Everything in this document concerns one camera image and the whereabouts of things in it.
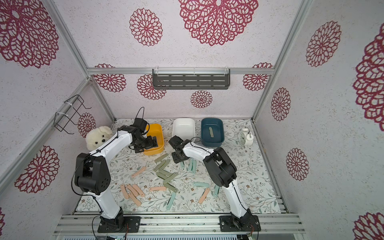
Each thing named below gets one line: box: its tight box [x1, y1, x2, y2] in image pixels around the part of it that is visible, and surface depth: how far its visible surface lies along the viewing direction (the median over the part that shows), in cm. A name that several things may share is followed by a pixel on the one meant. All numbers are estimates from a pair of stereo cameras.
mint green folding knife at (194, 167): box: [192, 159, 197, 175], surface depth 95 cm
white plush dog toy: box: [85, 126, 114, 151], surface depth 87 cm
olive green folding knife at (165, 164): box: [159, 159, 171, 170], surface depth 97 cm
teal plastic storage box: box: [201, 117, 225, 147], surface depth 115 cm
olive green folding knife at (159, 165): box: [153, 159, 166, 172], surface depth 97 cm
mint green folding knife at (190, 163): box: [188, 157, 194, 173], surface depth 97 cm
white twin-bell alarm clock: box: [238, 127, 254, 146], surface depth 100 cm
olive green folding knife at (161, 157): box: [154, 153, 169, 163], surface depth 100 cm
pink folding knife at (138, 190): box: [132, 184, 145, 198], surface depth 86 cm
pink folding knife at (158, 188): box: [149, 186, 167, 191], surface depth 87 cm
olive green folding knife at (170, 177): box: [163, 172, 178, 184], surface depth 91 cm
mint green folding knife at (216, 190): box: [213, 185, 220, 197], surface depth 87 cm
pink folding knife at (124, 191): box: [120, 184, 129, 200], surface depth 85 cm
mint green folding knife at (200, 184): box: [192, 182, 210, 188], surface depth 89 cm
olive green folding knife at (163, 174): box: [156, 170, 174, 180], surface depth 92 cm
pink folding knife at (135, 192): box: [126, 184, 139, 197], surface depth 86 cm
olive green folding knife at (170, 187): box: [163, 182, 179, 193], surface depth 87 cm
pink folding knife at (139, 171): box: [131, 166, 147, 178], surface depth 94 cm
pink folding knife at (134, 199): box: [128, 192, 142, 206], surface depth 83 cm
